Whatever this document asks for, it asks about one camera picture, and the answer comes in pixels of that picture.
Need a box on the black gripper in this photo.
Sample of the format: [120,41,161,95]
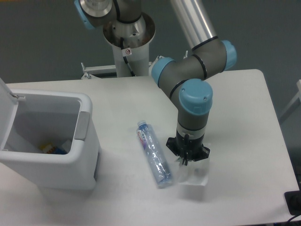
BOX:
[166,132,210,164]

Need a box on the white plastic wrapper bag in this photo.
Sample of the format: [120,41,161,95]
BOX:
[176,158,210,201]

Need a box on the clear plastic water bottle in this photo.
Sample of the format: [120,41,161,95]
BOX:
[136,120,173,188]

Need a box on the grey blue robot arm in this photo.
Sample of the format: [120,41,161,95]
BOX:
[74,0,237,165]

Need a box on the blue trash in can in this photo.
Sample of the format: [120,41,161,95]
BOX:
[53,147,67,155]

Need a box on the yellow trash in can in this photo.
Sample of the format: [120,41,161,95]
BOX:
[39,143,56,154]

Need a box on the white trash can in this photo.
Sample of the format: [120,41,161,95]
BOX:
[0,89,101,190]

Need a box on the white trash can lid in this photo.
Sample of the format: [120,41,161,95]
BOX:
[0,79,26,150]

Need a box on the black device at table edge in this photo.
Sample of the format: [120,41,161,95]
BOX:
[284,190,301,215]

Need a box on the white furniture leg right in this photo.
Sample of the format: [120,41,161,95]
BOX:
[278,80,301,124]

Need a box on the black pedestal cable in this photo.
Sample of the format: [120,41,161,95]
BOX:
[120,37,136,77]

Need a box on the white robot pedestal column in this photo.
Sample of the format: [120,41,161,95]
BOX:
[103,13,155,77]

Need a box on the white metal base frame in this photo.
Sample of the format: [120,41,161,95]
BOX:
[80,50,189,80]

